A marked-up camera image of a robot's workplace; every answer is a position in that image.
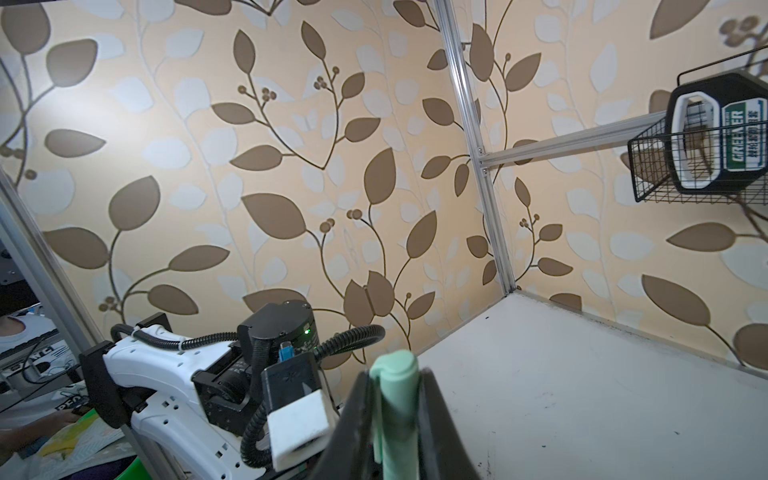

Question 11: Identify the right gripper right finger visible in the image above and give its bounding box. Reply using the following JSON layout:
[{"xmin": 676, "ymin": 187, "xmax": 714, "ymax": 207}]
[{"xmin": 417, "ymin": 369, "xmax": 479, "ymax": 480}]

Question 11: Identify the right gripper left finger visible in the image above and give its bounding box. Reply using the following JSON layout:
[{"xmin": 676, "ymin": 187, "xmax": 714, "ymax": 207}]
[{"xmin": 309, "ymin": 372, "xmax": 373, "ymax": 480}]

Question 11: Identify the green pen cap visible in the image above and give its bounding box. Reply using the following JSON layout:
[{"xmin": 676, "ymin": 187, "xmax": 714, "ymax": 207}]
[{"xmin": 369, "ymin": 350, "xmax": 420, "ymax": 480}]

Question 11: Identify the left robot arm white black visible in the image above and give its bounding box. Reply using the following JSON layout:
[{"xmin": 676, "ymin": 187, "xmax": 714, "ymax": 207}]
[{"xmin": 79, "ymin": 300, "xmax": 385, "ymax": 479}]

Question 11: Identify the black tool in basket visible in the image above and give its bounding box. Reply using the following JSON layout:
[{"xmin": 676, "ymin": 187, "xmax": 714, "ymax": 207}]
[{"xmin": 664, "ymin": 70, "xmax": 767, "ymax": 195}]

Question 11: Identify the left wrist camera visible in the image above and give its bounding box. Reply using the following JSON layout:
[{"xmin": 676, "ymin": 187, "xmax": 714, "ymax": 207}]
[{"xmin": 261, "ymin": 352, "xmax": 338, "ymax": 471}]

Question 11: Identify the aluminium frame back bar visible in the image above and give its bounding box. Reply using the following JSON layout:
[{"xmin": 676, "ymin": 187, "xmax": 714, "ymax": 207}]
[{"xmin": 479, "ymin": 112, "xmax": 666, "ymax": 168}]

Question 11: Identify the aluminium frame front left post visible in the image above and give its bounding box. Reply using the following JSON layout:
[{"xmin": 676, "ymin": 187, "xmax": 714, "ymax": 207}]
[{"xmin": 0, "ymin": 170, "xmax": 181, "ymax": 480}]

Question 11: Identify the black wire basket back wall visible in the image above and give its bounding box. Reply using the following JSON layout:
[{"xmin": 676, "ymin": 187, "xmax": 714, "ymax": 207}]
[{"xmin": 628, "ymin": 47, "xmax": 767, "ymax": 206}]

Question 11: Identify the aluminium frame corner post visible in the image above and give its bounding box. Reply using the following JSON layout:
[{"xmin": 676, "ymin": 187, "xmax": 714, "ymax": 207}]
[{"xmin": 434, "ymin": 0, "xmax": 516, "ymax": 296}]

